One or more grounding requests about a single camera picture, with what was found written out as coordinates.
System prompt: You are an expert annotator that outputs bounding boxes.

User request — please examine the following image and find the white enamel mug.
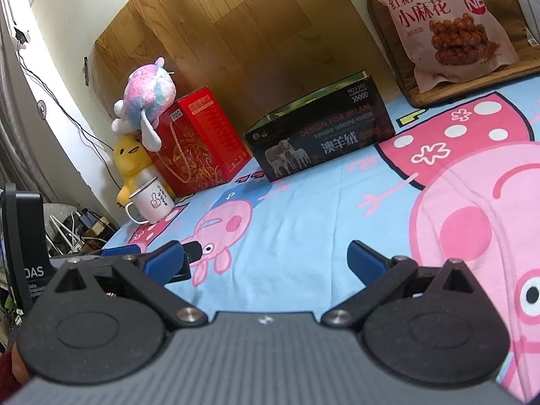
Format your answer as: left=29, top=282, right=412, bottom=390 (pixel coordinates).
left=126, top=177, right=175, bottom=225

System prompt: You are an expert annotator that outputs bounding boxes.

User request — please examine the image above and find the yellow plush toy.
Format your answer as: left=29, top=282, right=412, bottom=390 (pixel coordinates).
left=113, top=134, right=175, bottom=207

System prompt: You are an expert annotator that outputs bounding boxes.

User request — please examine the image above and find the grey curtain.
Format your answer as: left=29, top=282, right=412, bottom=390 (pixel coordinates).
left=1, top=18, right=81, bottom=207

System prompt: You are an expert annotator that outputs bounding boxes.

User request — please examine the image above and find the red gift box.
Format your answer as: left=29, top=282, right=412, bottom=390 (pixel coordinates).
left=149, top=87, right=252, bottom=196

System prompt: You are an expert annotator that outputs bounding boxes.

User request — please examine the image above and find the pink cartoon pig tablecloth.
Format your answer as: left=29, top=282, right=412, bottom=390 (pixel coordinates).
left=110, top=77, right=539, bottom=401

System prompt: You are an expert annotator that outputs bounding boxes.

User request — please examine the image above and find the pink blue plush toy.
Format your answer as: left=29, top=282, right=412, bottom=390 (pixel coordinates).
left=111, top=57, right=177, bottom=152

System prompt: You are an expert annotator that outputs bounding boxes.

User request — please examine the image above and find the black cardboard storage box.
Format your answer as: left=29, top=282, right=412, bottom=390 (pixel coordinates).
left=244, top=71, right=395, bottom=181

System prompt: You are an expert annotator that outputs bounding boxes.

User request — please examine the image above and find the wooden headboard panel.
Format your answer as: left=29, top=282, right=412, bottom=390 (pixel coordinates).
left=88, top=0, right=400, bottom=132

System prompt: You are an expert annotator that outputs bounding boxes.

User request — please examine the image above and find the large pink snack bag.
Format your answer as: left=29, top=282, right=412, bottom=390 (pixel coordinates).
left=377, top=0, right=518, bottom=92

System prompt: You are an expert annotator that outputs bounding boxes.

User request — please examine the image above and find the cluttered cable pile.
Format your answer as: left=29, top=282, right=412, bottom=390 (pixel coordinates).
left=41, top=201, right=119, bottom=258

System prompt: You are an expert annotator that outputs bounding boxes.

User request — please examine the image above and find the black wall cable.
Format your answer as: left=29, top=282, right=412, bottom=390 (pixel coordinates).
left=13, top=26, right=124, bottom=190

